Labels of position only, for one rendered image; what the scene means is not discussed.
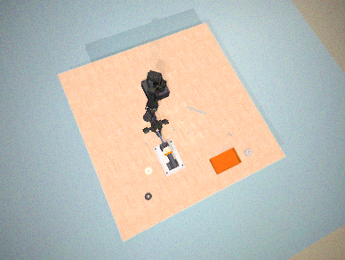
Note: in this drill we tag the orange shallow open tray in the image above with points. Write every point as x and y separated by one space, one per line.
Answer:
225 160

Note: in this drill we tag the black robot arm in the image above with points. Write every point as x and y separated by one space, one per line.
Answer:
152 103

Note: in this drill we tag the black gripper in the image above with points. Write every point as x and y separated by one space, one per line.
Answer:
146 129

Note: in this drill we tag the cream flat washer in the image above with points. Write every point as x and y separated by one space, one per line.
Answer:
150 170

